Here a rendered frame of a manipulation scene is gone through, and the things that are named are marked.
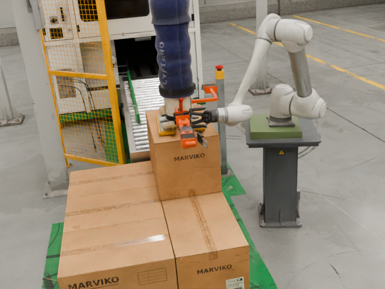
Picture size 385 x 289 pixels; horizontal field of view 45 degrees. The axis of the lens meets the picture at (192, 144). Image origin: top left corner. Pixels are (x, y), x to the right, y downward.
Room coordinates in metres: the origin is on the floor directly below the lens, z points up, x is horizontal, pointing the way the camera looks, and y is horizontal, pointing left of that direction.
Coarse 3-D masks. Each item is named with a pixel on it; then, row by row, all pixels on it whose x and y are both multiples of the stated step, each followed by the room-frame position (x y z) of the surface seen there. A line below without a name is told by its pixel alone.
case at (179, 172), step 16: (176, 128) 2.73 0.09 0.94; (208, 128) 2.69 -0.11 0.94; (160, 144) 2.52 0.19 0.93; (176, 144) 2.54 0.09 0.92; (208, 144) 2.57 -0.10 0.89; (160, 160) 2.52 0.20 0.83; (176, 160) 2.54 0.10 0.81; (192, 160) 2.55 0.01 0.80; (208, 160) 2.57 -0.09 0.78; (160, 176) 2.52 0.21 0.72; (176, 176) 2.54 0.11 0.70; (192, 176) 2.55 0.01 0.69; (208, 176) 2.57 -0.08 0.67; (160, 192) 2.52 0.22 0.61; (176, 192) 2.53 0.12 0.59; (192, 192) 2.55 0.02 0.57; (208, 192) 2.57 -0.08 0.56
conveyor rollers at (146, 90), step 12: (132, 84) 5.17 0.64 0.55; (144, 84) 5.18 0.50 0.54; (156, 84) 5.12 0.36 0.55; (144, 96) 4.73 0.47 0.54; (156, 96) 4.67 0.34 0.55; (132, 108) 4.35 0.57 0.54; (144, 108) 4.30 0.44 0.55; (156, 108) 4.30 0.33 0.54; (132, 120) 4.00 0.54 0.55; (144, 120) 4.01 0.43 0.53; (144, 132) 3.67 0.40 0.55; (144, 144) 3.46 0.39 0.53
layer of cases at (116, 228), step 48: (96, 192) 2.69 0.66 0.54; (144, 192) 2.65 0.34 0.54; (96, 240) 2.14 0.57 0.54; (144, 240) 2.11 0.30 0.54; (192, 240) 2.08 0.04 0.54; (240, 240) 2.05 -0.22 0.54; (96, 288) 1.88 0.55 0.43; (144, 288) 1.91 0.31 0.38; (192, 288) 1.95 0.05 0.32; (240, 288) 1.99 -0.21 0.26
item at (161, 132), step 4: (156, 116) 2.92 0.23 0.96; (160, 116) 2.90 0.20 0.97; (156, 120) 2.85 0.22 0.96; (160, 124) 2.75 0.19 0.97; (160, 128) 2.67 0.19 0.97; (172, 128) 2.67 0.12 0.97; (160, 132) 2.62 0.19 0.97; (164, 132) 2.62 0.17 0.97; (168, 132) 2.62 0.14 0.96; (172, 132) 2.62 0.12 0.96
